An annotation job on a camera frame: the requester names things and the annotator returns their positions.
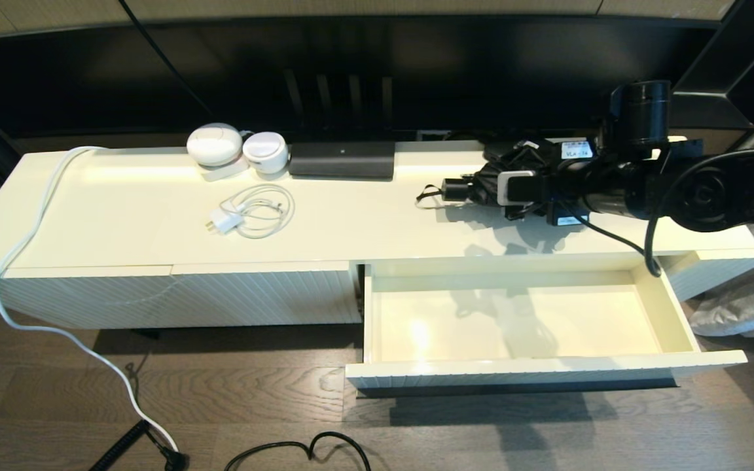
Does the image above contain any black coiled cable with plug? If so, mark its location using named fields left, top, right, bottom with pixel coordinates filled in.
left=89, top=419, right=191, bottom=471

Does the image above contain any white flat device base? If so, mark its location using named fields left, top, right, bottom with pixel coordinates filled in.
left=199, top=160, right=250, bottom=183

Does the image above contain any white charger with cable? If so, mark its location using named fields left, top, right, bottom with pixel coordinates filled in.
left=205, top=183, right=295, bottom=239

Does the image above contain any white ribbed cabinet door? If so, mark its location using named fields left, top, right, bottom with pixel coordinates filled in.
left=0, top=265, right=178, bottom=330
left=171, top=260, right=363, bottom=326

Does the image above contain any black metal rod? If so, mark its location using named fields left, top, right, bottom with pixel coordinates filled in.
left=356, top=378, right=680, bottom=398

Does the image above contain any black umbrella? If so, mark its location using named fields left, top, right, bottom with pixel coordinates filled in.
left=414, top=139, right=567, bottom=223

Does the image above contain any grey curtain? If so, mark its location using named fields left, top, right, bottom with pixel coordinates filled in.
left=686, top=97, right=754, bottom=377

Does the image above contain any cream white TV cabinet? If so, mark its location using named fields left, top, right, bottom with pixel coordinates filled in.
left=0, top=135, right=754, bottom=330

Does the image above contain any white ribbed drawer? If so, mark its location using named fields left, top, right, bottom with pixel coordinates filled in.
left=344, top=256, right=749, bottom=398

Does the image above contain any black shelf unit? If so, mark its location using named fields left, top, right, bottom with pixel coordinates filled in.
left=668, top=0, right=754, bottom=131

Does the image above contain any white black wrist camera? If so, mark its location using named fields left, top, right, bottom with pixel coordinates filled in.
left=497, top=170, right=548, bottom=205

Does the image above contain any black television screen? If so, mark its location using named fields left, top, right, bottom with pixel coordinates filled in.
left=0, top=14, right=738, bottom=141

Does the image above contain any black hanging cable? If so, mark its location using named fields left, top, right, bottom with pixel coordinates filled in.
left=117, top=0, right=217, bottom=122

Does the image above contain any large white round device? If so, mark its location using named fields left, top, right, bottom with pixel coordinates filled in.
left=187, top=123, right=244, bottom=167

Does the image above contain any thin black floor cable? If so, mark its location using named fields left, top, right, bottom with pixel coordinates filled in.
left=223, top=430, right=372, bottom=471

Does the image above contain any black router with antennas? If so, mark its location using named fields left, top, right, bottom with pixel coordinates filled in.
left=283, top=69, right=396, bottom=182

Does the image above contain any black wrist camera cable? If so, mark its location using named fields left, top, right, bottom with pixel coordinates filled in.
left=573, top=145, right=754, bottom=277

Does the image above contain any small white round device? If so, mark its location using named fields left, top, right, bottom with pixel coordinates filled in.
left=243, top=132, right=289, bottom=175

